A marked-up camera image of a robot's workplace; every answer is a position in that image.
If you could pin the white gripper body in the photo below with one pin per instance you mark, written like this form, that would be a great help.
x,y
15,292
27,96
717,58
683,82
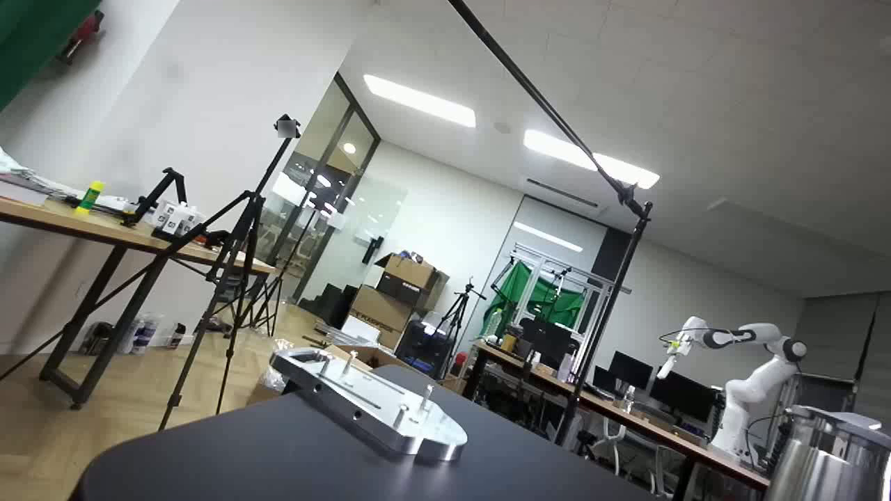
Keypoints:
x,y
689,333

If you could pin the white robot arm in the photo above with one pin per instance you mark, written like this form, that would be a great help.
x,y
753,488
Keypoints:
x,y
754,391

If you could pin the wide black monitor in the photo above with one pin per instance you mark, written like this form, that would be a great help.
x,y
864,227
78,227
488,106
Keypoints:
x,y
685,395

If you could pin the small black monitor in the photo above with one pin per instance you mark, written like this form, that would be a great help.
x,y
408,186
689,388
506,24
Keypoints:
x,y
630,369

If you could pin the black boom pole stand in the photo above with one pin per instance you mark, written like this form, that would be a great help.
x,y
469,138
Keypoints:
x,y
594,308

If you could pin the long wooden desk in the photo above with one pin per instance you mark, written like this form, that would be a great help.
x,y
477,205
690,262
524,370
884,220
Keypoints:
x,y
641,420

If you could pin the wide green cloth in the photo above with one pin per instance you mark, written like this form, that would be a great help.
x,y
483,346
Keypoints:
x,y
556,303

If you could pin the black monitor on stand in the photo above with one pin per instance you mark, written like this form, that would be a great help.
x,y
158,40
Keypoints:
x,y
547,338

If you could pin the green cloth with long sleeves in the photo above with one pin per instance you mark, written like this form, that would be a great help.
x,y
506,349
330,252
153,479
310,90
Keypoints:
x,y
506,295

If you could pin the long ceiling light panel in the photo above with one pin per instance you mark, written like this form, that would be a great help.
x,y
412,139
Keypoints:
x,y
589,160

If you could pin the short black tripod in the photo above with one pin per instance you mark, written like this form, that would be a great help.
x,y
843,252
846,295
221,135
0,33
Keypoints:
x,y
456,314

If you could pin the small cardboard box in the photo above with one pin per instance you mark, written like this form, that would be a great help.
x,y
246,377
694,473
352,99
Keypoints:
x,y
410,270

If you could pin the large cardboard box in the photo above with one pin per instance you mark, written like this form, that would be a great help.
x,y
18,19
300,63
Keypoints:
x,y
378,308

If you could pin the silver metal mounting plate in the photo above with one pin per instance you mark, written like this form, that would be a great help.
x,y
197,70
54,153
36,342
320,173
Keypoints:
x,y
378,406

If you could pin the short ceiling light panel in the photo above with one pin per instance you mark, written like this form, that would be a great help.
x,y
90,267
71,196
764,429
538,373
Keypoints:
x,y
419,102

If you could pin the black framed glass door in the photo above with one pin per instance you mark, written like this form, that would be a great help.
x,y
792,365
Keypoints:
x,y
324,196

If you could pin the small black tabletop tripod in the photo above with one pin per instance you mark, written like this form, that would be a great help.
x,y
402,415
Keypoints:
x,y
153,193

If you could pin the green yellow bottle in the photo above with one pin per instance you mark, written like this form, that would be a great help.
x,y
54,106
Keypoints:
x,y
90,196

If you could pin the wooden table with black legs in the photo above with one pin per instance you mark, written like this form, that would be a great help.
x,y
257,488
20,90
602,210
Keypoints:
x,y
85,227

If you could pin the stack of papers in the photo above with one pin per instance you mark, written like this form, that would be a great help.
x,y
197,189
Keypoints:
x,y
23,185

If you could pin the tall black camera tripod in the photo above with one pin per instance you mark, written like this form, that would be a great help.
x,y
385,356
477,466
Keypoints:
x,y
242,241

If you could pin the red wall fixture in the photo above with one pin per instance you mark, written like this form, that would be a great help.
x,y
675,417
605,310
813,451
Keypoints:
x,y
80,33

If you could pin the green wall board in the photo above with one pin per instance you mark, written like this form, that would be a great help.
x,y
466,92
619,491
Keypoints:
x,y
27,43

